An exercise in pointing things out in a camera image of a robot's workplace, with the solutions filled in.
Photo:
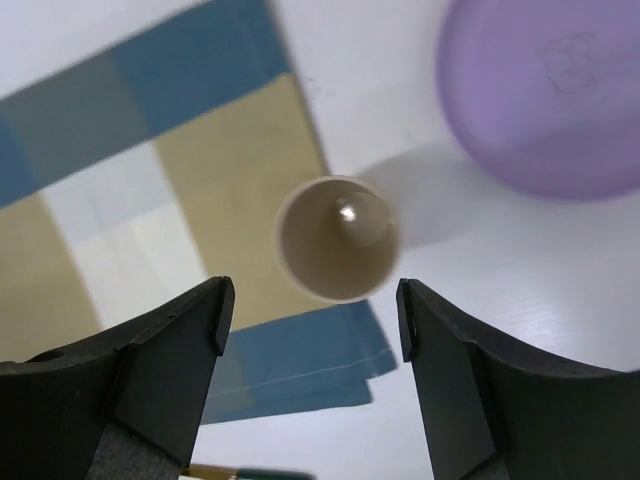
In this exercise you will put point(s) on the gold knife green handle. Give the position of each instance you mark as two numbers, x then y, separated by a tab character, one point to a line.
227	473

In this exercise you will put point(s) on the blue beige checked placemat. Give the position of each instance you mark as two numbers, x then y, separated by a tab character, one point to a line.
133	174

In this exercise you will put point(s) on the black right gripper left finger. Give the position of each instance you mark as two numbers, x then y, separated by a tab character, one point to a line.
125	403

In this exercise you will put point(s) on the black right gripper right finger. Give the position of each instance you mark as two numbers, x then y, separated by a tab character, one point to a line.
495	407

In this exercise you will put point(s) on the beige paper cup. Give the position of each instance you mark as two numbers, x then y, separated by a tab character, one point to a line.
337	238

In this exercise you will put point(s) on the purple plastic plate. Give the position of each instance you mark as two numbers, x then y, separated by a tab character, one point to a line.
544	95

